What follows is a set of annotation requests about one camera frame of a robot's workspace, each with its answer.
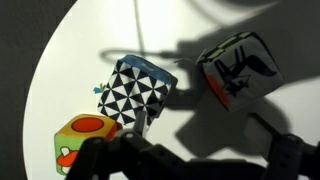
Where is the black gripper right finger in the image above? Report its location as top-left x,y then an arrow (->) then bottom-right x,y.
244,113 -> 320,180

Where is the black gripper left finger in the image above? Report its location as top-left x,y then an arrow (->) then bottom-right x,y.
65,109 -> 158,180

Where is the black white triangle foam cube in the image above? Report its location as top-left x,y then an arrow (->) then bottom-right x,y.
93,54 -> 179,128

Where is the orange circle foam cube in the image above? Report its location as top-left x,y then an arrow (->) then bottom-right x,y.
53,113 -> 124,176

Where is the checkered fox foam cube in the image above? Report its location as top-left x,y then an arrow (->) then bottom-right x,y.
195,31 -> 286,113

